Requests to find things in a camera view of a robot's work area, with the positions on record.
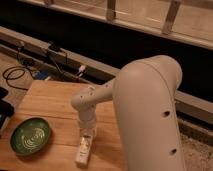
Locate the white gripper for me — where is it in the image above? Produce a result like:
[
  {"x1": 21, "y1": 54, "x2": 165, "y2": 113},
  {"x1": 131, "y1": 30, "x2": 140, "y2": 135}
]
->
[{"x1": 78, "y1": 108, "x2": 97, "y2": 142}]

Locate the white plastic bottle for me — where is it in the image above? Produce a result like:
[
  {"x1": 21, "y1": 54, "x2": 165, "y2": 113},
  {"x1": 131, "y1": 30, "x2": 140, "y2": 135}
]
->
[{"x1": 75, "y1": 135, "x2": 93, "y2": 166}]

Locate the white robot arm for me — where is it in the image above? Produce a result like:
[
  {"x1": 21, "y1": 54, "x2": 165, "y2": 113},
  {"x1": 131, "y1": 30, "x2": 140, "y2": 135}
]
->
[{"x1": 71, "y1": 55, "x2": 186, "y2": 171}]

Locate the green ceramic bowl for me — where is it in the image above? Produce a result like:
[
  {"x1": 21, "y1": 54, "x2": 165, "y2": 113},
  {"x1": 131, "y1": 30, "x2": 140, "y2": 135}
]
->
[{"x1": 10, "y1": 117, "x2": 52, "y2": 156}]

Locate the blue object on floor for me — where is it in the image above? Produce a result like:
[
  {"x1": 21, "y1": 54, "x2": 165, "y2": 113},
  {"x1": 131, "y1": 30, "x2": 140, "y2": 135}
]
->
[{"x1": 34, "y1": 71, "x2": 50, "y2": 80}]

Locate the black device at left edge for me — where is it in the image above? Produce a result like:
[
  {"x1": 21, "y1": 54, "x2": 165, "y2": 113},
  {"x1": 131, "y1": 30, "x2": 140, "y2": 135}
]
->
[{"x1": 0, "y1": 87, "x2": 14, "y2": 134}]

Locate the black power adapter on rail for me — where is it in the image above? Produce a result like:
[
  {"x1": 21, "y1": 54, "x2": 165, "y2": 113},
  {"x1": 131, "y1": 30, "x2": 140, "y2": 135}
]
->
[{"x1": 46, "y1": 42, "x2": 67, "y2": 62}]

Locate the black coiled cable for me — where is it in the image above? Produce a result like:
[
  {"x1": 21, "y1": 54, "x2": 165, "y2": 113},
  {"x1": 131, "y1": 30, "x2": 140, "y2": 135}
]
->
[{"x1": 2, "y1": 65, "x2": 34, "y2": 91}]

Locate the white window frame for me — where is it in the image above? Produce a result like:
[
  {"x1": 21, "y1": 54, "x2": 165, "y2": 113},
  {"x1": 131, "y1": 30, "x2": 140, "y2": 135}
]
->
[{"x1": 20, "y1": 0, "x2": 213, "y2": 50}]

